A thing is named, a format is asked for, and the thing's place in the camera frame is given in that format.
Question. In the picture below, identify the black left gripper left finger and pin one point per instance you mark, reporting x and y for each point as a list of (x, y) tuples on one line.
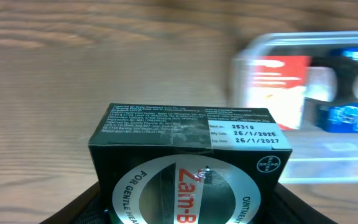
[(86, 209)]

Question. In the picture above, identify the dark green Zam-Buk box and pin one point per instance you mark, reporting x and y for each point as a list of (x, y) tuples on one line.
[(187, 164)]

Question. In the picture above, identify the blue Kool Fever box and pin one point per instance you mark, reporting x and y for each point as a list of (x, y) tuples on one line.
[(340, 114)]

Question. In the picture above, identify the dark bottle white cap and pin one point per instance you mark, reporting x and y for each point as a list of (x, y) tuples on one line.
[(333, 79)]

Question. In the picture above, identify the clear plastic container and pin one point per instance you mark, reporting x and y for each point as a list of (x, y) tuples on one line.
[(319, 157)]

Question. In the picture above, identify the red Panadol box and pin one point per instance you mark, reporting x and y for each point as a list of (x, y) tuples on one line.
[(278, 83)]

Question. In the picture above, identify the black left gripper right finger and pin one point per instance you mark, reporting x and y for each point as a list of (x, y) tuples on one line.
[(286, 208)]

